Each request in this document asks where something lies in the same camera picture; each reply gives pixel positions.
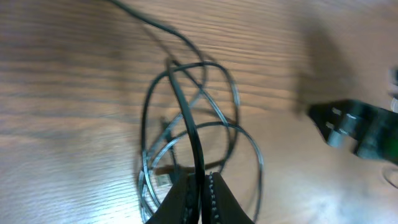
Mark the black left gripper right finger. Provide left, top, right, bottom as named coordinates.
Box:
left=201, top=172, right=254, bottom=224

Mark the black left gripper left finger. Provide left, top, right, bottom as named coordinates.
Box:
left=146, top=173, right=200, bottom=224

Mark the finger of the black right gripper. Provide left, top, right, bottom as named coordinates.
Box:
left=307, top=103, right=335, bottom=140

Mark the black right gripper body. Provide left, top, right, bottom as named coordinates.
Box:
left=326, top=100, right=397, bottom=164

